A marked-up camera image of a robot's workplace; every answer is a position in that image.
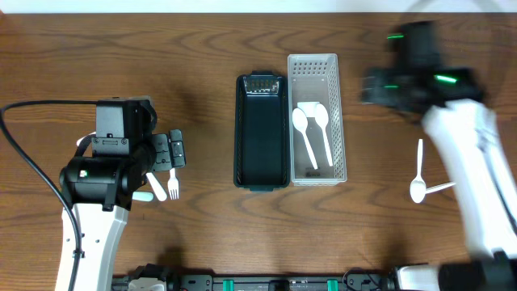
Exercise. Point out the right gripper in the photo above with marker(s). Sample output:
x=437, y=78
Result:
x=372, y=90

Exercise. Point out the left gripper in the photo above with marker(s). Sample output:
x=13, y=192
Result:
x=162, y=152

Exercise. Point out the white fork tines down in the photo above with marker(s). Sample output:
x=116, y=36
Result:
x=173, y=185

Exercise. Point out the white fork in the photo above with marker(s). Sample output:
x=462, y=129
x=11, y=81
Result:
x=143, y=196
x=157, y=187

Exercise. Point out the black plastic basket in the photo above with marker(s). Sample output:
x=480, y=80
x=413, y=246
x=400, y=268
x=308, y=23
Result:
x=261, y=150

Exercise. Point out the clear plastic basket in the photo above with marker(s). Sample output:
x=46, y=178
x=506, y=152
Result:
x=315, y=78

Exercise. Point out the white spoon thin handle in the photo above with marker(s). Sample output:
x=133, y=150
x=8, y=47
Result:
x=418, y=186

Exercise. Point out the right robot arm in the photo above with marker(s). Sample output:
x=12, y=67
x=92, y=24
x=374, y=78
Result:
x=464, y=130

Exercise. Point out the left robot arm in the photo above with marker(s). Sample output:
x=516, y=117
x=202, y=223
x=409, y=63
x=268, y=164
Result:
x=99, y=182

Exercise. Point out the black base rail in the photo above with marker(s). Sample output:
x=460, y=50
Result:
x=157, y=277

